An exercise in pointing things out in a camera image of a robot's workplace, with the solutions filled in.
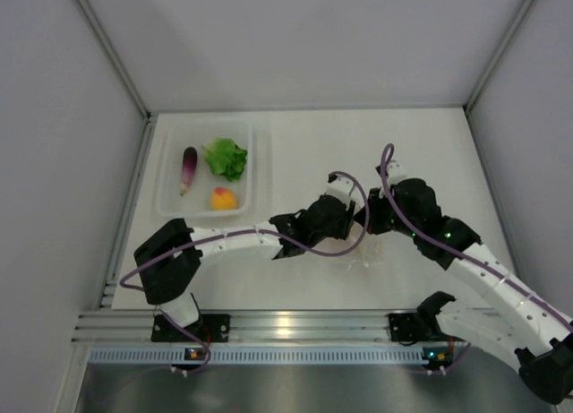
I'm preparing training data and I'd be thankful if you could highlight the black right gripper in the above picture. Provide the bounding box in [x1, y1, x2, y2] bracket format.
[355, 185, 421, 237]

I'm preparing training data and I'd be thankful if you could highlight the clear polka dot zip bag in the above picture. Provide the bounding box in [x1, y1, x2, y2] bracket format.
[332, 225, 384, 271]

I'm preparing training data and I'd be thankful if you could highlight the orange red fake peach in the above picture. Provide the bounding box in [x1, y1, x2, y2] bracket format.
[210, 187, 237, 211]

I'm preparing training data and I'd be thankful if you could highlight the green fake lettuce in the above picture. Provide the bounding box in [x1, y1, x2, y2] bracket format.
[201, 138, 248, 182]

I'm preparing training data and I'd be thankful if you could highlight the purple fake eggplant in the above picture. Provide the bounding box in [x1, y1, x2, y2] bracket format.
[179, 147, 198, 196]

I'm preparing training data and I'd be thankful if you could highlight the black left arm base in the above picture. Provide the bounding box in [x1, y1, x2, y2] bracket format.
[150, 314, 230, 343]

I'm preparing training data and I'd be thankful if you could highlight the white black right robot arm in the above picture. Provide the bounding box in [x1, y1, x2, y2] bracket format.
[355, 174, 572, 405]

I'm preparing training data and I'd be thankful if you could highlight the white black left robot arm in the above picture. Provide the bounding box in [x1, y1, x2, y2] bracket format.
[133, 194, 355, 341]

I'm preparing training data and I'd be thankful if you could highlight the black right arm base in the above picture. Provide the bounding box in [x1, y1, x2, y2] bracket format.
[388, 312, 449, 345]

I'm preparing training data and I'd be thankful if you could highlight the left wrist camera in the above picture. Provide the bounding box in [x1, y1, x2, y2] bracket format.
[325, 173, 357, 206]

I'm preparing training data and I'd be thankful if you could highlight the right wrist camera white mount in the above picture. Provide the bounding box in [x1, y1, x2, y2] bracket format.
[375, 159, 408, 187]

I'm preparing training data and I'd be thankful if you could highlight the aluminium front rail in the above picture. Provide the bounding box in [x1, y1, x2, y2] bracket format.
[71, 308, 560, 345]

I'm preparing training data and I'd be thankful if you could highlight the white slotted cable duct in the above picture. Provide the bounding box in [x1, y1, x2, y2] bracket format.
[89, 346, 448, 366]

